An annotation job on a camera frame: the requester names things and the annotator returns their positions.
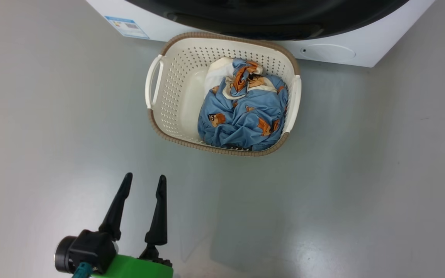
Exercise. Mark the white front-load washing machine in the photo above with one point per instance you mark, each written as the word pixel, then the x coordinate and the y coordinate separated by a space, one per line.
pixel 381 34

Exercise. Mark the cream perforated laundry basket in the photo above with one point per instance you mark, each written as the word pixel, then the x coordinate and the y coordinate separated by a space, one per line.
pixel 180 96

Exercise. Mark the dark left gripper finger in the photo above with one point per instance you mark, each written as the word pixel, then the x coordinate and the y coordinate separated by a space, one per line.
pixel 116 208
pixel 158 220

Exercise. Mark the blue bear print garment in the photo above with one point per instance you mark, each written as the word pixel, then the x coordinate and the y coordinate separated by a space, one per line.
pixel 242 119

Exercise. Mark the white cloth garment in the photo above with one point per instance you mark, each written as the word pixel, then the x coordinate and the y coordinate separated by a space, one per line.
pixel 216 75

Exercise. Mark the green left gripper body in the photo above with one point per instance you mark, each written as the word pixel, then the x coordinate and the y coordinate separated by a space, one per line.
pixel 137 268

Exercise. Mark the round white filter cover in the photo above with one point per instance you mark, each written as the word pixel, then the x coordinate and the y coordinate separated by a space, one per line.
pixel 330 53

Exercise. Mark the blue energy label sticker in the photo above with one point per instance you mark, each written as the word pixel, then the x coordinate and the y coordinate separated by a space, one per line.
pixel 128 27

